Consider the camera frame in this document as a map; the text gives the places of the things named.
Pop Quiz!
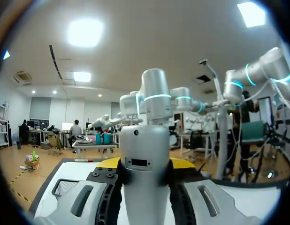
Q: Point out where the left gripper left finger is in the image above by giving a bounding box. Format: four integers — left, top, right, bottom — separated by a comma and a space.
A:
33, 157, 124, 225

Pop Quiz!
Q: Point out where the black mesh cup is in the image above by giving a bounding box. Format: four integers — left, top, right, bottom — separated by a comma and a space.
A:
52, 178, 80, 203

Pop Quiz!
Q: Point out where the grey hand-held probe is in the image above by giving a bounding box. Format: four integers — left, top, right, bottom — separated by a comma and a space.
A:
120, 124, 171, 225

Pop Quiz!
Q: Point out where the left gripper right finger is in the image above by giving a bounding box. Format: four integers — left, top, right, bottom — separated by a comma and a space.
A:
168, 157, 263, 225

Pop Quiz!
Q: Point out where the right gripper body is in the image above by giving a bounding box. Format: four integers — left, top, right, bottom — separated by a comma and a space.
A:
88, 113, 144, 130

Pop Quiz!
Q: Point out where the person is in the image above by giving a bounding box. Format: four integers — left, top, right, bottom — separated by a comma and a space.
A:
18, 119, 30, 146
226, 90, 261, 180
68, 119, 83, 149

